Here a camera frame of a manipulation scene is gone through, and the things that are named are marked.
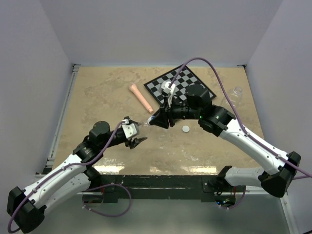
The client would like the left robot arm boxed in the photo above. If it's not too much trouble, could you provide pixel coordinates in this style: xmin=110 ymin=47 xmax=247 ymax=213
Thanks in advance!
xmin=7 ymin=117 xmax=146 ymax=234

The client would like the aluminium frame rail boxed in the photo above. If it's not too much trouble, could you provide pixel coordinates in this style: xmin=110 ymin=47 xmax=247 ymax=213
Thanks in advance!
xmin=34 ymin=63 xmax=81 ymax=181

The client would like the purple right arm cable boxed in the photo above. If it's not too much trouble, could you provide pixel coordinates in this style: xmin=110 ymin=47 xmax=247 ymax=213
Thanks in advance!
xmin=169 ymin=57 xmax=312 ymax=210

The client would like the clear plastic bottle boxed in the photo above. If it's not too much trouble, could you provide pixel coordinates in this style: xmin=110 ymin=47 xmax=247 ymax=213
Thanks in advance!
xmin=137 ymin=119 xmax=152 ymax=135
xmin=220 ymin=86 xmax=243 ymax=110

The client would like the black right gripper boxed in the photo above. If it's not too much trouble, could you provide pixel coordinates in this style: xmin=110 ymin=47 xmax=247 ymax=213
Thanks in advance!
xmin=149 ymin=96 xmax=199 ymax=129

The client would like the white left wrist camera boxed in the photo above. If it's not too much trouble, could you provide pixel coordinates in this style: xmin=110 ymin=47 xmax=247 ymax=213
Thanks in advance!
xmin=121 ymin=120 xmax=139 ymax=139

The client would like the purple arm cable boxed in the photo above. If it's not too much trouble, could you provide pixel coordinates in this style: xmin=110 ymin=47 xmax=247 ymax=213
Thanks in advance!
xmin=169 ymin=57 xmax=312 ymax=210
xmin=7 ymin=121 xmax=132 ymax=233

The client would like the pink cylindrical handle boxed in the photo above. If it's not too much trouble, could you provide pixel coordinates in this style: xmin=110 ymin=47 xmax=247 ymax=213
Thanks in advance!
xmin=129 ymin=84 xmax=154 ymax=113

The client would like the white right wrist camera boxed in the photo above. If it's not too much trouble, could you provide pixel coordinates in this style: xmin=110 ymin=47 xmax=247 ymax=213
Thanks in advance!
xmin=159 ymin=81 xmax=176 ymax=106

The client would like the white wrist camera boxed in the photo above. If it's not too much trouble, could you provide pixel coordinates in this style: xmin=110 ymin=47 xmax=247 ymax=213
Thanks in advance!
xmin=121 ymin=120 xmax=139 ymax=139
xmin=159 ymin=81 xmax=176 ymax=106

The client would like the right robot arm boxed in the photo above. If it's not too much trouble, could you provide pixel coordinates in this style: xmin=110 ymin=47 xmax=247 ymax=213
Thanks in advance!
xmin=148 ymin=84 xmax=301 ymax=198

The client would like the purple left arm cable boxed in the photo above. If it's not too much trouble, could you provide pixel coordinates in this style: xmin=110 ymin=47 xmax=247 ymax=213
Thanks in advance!
xmin=7 ymin=121 xmax=132 ymax=233

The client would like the black white checkerboard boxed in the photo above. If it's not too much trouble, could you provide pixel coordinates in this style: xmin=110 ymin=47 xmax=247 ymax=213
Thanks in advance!
xmin=144 ymin=65 xmax=216 ymax=105

